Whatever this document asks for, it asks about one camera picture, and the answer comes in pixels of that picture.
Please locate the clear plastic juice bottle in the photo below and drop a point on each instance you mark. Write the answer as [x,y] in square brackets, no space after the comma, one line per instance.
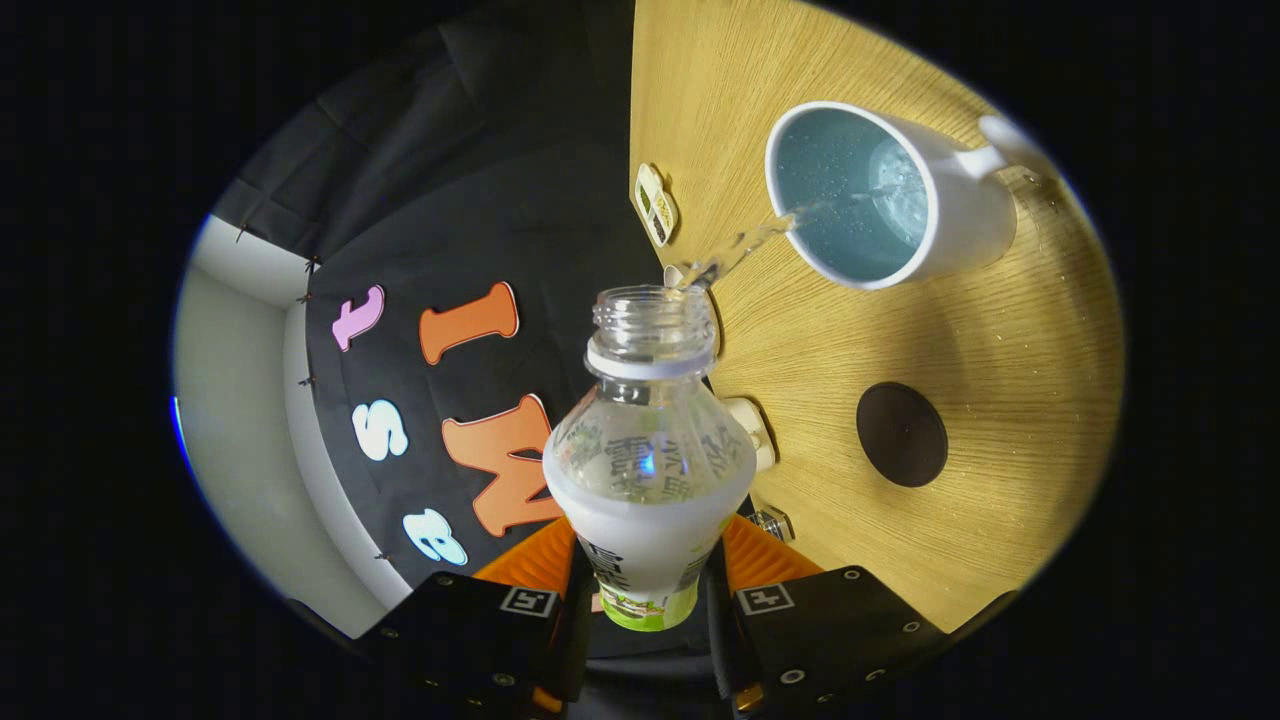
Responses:
[645,530]

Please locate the white divided snack tray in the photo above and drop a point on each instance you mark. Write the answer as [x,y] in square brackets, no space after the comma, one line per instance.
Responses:
[656,205]

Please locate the white toaster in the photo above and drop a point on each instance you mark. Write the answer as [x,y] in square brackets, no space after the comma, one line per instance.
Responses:
[755,430]

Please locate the wooden table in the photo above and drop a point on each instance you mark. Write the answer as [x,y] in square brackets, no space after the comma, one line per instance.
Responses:
[1000,330]

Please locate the black backdrop cloth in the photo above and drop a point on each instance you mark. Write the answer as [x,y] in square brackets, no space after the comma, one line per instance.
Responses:
[480,200]

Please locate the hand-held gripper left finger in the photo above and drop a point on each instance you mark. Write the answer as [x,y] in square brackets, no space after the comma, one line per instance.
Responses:
[460,630]

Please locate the dark round coaster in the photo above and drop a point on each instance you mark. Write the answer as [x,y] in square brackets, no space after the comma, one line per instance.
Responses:
[902,435]

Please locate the white cup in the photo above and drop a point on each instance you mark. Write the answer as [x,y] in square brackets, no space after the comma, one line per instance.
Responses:
[965,230]

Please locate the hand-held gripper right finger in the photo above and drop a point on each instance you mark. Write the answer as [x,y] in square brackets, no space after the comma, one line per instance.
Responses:
[830,630]

